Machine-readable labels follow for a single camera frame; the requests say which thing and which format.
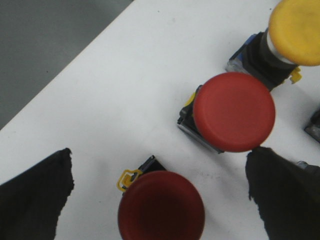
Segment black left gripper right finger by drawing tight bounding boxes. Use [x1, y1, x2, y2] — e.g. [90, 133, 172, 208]
[245, 147, 320, 240]

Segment yellow mushroom push button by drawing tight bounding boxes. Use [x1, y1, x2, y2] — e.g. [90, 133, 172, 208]
[226, 0, 320, 90]

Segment push button switch base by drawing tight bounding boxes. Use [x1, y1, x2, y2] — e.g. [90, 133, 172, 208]
[303, 109, 320, 143]

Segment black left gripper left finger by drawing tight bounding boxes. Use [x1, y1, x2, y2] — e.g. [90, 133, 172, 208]
[0, 148, 74, 240]

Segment red mushroom push button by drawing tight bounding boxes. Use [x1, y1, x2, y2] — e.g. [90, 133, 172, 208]
[177, 72, 276, 153]
[116, 155, 205, 240]

